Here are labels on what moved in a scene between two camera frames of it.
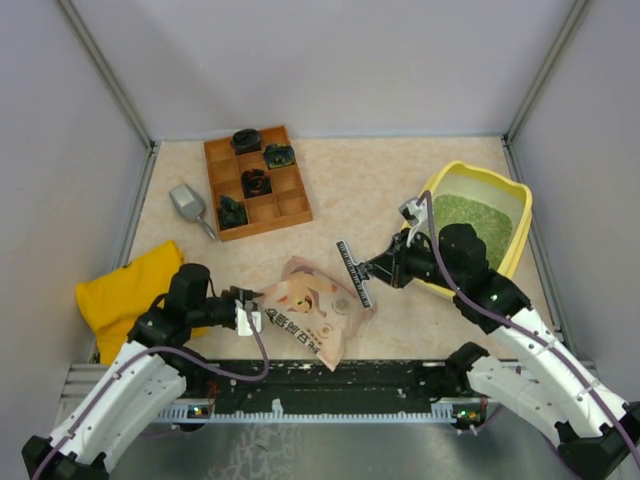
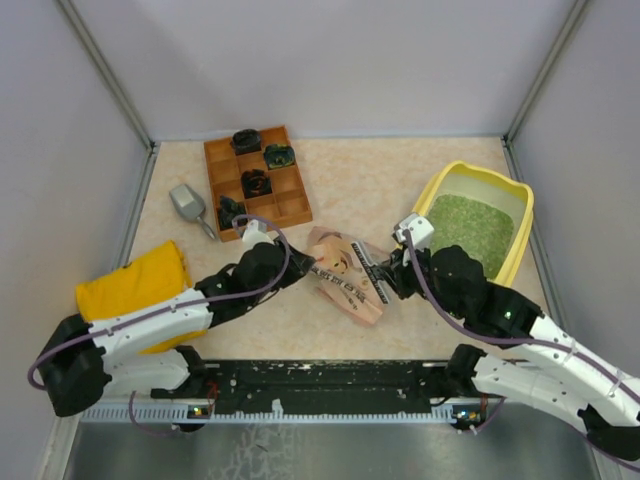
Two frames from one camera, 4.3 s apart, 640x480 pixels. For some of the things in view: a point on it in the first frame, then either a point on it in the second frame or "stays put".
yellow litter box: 508,197 stays put
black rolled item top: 246,140 stays put
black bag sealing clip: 358,273 -> 375,272
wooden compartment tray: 288,204 stays put
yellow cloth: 112,303 stays put
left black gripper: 239,293 -> 297,265
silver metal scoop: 190,205 stays put
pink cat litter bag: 316,310 -> 341,276
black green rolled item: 279,155 stays put
